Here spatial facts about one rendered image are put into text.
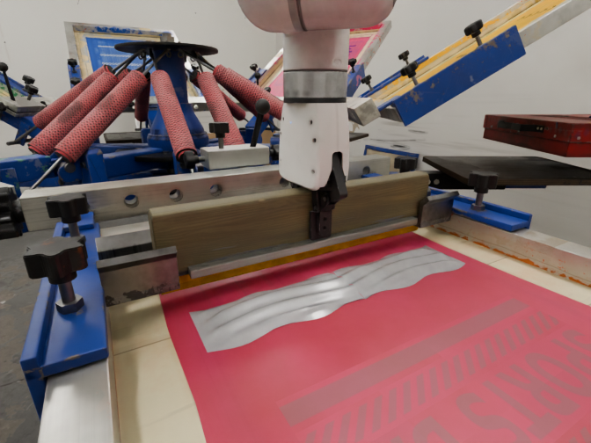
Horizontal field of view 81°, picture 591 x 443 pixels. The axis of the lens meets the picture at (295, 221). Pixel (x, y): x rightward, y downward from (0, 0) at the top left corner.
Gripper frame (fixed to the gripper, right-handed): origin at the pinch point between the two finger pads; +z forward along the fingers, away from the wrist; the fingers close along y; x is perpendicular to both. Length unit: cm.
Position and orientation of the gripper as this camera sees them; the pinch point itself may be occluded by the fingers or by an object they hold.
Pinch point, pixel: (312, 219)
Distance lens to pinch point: 46.4
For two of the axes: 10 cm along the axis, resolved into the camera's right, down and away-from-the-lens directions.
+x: 8.7, -1.7, 4.6
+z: 0.0, 9.4, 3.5
